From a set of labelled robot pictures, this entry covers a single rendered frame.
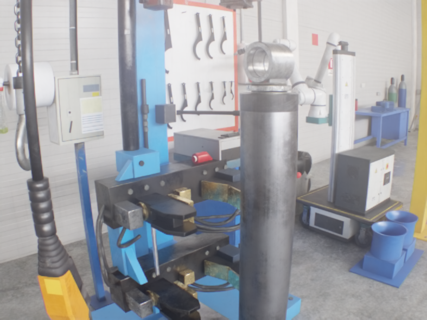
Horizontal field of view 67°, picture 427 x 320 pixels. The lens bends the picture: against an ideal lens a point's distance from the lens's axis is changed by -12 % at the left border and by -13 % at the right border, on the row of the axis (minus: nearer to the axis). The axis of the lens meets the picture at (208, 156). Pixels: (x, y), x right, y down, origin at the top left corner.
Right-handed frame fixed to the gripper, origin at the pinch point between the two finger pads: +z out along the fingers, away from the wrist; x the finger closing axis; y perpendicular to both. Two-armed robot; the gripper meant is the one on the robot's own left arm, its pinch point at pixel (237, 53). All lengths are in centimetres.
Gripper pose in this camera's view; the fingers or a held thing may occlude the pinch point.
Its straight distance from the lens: 437.7
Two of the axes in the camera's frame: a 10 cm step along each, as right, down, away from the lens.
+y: -2.6, -9.6, -0.5
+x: -7.9, 2.4, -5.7
